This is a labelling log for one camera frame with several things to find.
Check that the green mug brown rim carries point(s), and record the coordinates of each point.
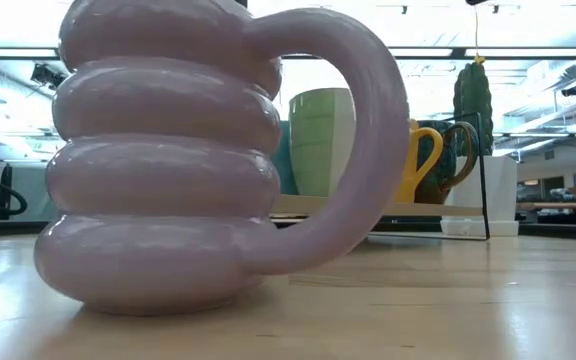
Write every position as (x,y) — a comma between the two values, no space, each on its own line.
(318,145)

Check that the yellow mug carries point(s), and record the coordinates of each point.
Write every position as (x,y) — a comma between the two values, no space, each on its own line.
(407,192)

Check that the green cactus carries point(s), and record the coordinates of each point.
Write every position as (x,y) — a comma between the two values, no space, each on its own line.
(473,100)

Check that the black ceiling-mounted device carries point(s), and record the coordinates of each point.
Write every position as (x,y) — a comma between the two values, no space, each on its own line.
(47,76)

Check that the light wooden desk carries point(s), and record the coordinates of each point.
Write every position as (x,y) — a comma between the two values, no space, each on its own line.
(558,205)

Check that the black aluminium table frame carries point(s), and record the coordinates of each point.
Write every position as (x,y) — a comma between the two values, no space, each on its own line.
(558,231)

